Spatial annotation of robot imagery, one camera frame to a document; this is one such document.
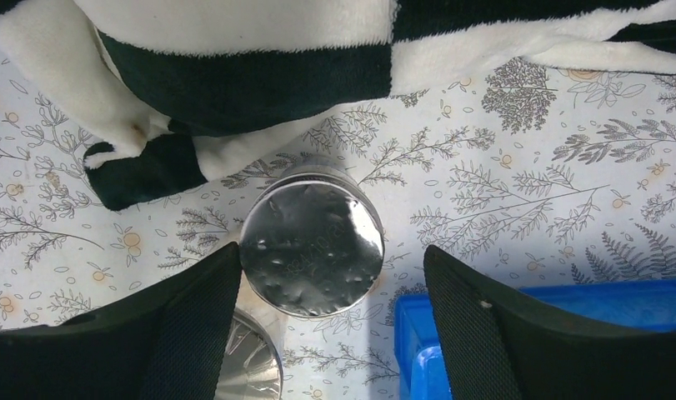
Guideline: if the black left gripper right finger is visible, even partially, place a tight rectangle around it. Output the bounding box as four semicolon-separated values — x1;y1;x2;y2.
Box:
423;245;676;399

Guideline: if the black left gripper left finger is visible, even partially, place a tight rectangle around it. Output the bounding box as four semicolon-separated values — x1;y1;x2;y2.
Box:
0;242;242;399

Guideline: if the clear jar with steel lid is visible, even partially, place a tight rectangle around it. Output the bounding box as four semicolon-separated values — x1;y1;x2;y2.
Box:
214;309;283;400

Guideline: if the blue plastic divided bin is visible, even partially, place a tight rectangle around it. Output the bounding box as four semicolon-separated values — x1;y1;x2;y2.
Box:
394;279;676;400

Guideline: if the floral patterned tablecloth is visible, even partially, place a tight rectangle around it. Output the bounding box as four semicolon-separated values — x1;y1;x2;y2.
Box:
0;51;676;399

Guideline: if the black and white checkered blanket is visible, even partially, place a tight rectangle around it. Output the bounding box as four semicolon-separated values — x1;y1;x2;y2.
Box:
0;1;676;211

